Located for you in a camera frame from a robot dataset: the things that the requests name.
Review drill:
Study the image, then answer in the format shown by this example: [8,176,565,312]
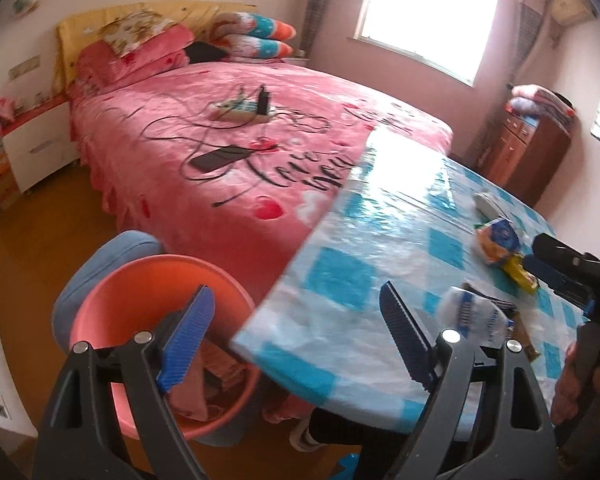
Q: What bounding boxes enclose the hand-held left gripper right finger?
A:
[379,281,562,480]

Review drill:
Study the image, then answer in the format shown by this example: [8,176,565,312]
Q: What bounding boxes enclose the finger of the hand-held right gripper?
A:
[531,232,600,270]
[522,254,600,312]

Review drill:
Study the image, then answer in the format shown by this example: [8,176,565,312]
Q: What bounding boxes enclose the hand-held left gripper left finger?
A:
[36,284,217,480]

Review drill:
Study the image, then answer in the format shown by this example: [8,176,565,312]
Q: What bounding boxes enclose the blue tissue pack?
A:
[475,216,522,267]

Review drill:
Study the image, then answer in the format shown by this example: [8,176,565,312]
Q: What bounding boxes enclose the pink plastic basin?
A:
[69,254,259,442]

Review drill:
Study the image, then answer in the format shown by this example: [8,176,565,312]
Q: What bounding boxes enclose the person's right hand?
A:
[550,342,600,428]

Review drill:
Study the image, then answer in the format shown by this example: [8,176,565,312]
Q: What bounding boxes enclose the small yellow red packet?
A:
[500,254,540,297]

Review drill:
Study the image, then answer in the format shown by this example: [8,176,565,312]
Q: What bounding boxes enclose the small black packet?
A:
[462,282,518,311]

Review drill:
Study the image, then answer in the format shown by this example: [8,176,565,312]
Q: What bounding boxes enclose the pink crumpled packet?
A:
[172,337,253,422]

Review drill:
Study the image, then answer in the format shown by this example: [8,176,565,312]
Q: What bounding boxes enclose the white tissue pack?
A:
[437,284,515,347]

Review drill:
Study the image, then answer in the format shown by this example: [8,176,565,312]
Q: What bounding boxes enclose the brown wooden cabinet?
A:
[475,102,573,206]

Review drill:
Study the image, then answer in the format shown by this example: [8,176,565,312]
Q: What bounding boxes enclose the blue padded chair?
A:
[51,230,253,448]

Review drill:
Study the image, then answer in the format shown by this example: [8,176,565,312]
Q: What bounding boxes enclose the folded quilts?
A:
[505,82,578,123]

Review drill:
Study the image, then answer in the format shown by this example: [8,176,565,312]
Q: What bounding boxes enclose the black phone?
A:
[190,145,251,173]

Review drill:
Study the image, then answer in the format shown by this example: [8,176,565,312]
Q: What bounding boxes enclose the bed with pink bedspread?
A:
[67,40,455,311]

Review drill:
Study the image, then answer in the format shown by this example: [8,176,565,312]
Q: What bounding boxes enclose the grey curtain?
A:
[505,0,551,91]
[305,0,341,61]

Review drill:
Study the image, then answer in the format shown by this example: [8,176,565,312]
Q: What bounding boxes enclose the white power strip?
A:
[211,97,273,123]

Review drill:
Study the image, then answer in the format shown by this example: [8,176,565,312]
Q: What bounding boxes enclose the white nightstand with red top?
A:
[0,95,81,196]

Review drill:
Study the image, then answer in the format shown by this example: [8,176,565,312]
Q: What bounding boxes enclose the orange cardboard boxes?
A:
[0,135,21,211]

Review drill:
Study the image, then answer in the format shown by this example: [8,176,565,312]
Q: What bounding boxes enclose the large bright window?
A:
[352,0,501,86]

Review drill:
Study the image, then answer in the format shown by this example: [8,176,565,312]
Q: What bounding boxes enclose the black clothing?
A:
[185,41,231,63]

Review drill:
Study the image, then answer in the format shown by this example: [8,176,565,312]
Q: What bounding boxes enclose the folded pink blanket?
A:
[75,25,197,92]

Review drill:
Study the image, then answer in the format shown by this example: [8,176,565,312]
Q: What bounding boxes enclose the cartoon print pillow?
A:
[225,35,295,63]

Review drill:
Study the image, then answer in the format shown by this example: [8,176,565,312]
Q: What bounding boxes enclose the floral cream pillow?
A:
[101,7,177,58]

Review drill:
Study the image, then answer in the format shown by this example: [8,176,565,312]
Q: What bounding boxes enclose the colourful striped pillows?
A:
[207,10,298,43]

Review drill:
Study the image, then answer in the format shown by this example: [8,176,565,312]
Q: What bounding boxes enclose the yellow headboard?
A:
[55,0,258,91]

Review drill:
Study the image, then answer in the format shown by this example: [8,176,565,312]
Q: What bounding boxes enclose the wall socket panel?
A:
[7,57,43,81]

